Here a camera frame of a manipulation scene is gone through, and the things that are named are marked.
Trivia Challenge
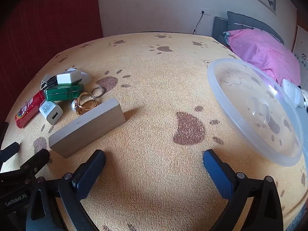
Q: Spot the pink quilt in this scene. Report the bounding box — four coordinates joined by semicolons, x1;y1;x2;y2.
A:
224;29;301;85

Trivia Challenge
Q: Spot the white pillow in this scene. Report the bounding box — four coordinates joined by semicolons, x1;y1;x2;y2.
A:
281;79;307;109

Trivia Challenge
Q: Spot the green bottle-shaped tin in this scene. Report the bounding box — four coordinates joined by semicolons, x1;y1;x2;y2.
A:
44;84;84;101

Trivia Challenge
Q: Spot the white rectangular foam block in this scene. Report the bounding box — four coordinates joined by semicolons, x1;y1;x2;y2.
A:
64;68;91;85

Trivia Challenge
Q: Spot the wall power socket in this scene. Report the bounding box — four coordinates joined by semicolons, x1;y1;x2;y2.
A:
201;9;211;16

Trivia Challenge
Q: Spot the gold ring keychain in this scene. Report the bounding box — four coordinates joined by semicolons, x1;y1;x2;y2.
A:
71;86;106;115

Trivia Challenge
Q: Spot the zebra striped triangular block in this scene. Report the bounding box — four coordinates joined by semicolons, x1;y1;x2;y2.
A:
40;74;58;90

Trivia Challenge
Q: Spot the clear plastic bowl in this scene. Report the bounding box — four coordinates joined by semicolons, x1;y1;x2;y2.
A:
207;59;304;167

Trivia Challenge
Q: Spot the light wooden block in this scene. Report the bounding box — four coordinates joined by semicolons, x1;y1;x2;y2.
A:
49;98;126;158

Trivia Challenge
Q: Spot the grey bed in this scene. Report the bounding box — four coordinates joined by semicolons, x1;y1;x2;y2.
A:
212;11;285;54

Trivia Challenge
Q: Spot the white wardrobe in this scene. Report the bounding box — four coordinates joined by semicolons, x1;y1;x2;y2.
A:
292;26;308;90

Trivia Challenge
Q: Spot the red curtain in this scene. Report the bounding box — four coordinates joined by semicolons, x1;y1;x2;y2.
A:
1;0;103;121

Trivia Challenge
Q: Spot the white usb charger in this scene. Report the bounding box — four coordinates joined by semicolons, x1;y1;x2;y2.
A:
39;101;63;125

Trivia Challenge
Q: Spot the yellow paw print blanket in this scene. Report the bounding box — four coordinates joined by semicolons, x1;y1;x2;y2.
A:
3;33;307;230

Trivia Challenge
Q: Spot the red cylindrical can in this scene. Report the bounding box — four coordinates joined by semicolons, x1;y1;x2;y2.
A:
15;90;45;129

